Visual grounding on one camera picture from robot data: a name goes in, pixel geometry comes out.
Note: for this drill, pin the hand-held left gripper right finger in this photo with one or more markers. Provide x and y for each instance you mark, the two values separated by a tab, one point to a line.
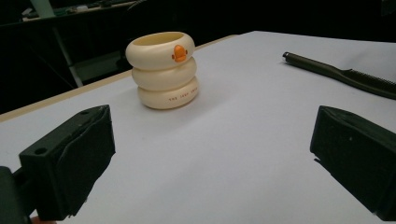
358	155

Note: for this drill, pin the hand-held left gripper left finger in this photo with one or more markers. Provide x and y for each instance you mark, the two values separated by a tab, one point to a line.
77	155

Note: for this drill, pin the cream ringed duck cup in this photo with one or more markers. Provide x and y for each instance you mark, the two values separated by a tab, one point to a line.
162	77

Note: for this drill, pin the white table mat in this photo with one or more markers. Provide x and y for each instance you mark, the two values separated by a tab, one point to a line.
218	140

